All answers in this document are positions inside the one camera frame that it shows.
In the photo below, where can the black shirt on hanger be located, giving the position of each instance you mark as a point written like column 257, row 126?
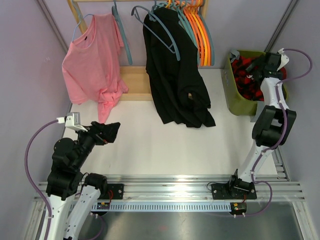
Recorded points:
column 177, row 88

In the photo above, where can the aluminium corner profile right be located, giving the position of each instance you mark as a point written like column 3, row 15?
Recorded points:
column 281, row 24

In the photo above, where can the teal empty hanger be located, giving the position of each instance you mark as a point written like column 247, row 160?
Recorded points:
column 202, row 11

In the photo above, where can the green plastic basket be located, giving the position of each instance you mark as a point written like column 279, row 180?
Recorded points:
column 237, row 104

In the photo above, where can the light blue wire hanger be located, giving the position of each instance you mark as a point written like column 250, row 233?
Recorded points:
column 80, row 19

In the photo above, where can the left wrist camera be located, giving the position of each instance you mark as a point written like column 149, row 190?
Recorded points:
column 72, row 121

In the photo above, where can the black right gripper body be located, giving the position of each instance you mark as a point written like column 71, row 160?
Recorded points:
column 279, row 72

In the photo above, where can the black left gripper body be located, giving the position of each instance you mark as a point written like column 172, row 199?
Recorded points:
column 99, row 138

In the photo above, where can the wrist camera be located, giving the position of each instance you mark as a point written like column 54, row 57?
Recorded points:
column 72, row 121
column 284, row 59

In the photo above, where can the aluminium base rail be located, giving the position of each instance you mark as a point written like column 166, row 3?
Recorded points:
column 195, row 188

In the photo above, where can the wooden clothes rail rod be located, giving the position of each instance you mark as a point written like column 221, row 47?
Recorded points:
column 87, row 1

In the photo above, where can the red black plaid shirt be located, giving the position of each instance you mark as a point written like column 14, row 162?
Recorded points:
column 247, row 85

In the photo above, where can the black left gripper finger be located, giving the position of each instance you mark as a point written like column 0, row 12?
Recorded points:
column 111, row 135
column 111, row 128

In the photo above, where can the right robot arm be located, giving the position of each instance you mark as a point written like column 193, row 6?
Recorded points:
column 270, row 130

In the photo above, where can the orange plastic hanger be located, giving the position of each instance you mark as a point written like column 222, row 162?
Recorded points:
column 187, row 13

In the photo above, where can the pink t-shirt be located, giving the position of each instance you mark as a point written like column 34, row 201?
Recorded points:
column 91, row 68

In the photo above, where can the yellow plastic hanger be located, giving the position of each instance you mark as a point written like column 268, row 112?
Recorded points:
column 202, row 34

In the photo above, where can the aluminium corner profile left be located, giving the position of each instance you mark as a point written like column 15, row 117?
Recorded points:
column 52, row 23

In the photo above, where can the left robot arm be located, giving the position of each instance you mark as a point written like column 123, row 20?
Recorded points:
column 70, row 193

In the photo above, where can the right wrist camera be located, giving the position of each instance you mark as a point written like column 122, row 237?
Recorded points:
column 284, row 59

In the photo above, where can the aluminium corner profile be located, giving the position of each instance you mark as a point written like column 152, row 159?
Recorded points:
column 52, row 23
column 281, row 24

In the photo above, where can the white slotted cable duct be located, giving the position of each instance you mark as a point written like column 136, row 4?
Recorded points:
column 161, row 207

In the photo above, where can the wooden rack frame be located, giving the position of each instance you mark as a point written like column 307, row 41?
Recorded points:
column 136, row 78

